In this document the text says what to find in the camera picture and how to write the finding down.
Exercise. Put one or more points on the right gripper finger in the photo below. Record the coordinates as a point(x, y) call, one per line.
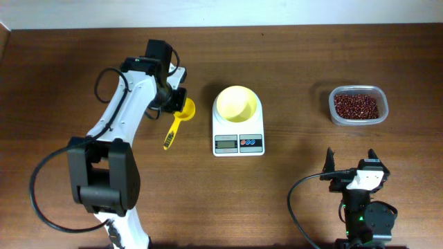
point(372, 154)
point(329, 165)

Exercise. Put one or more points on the pale yellow plastic bowl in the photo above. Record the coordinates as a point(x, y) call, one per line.
point(236, 104)

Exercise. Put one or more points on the clear plastic food container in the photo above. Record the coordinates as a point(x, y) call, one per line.
point(373, 91)

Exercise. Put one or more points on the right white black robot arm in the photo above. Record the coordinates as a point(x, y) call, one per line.
point(368, 223)

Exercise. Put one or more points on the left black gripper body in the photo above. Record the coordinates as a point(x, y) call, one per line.
point(172, 102)

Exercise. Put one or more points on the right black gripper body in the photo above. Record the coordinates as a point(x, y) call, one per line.
point(338, 182)

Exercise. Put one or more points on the white digital kitchen scale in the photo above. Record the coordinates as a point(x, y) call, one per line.
point(238, 139)

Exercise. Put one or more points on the red adzuki beans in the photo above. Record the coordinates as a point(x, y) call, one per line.
point(356, 107)

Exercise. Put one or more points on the yellow plastic measuring scoop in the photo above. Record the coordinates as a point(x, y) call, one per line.
point(186, 114)

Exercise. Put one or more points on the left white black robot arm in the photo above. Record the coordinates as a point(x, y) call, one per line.
point(103, 172)

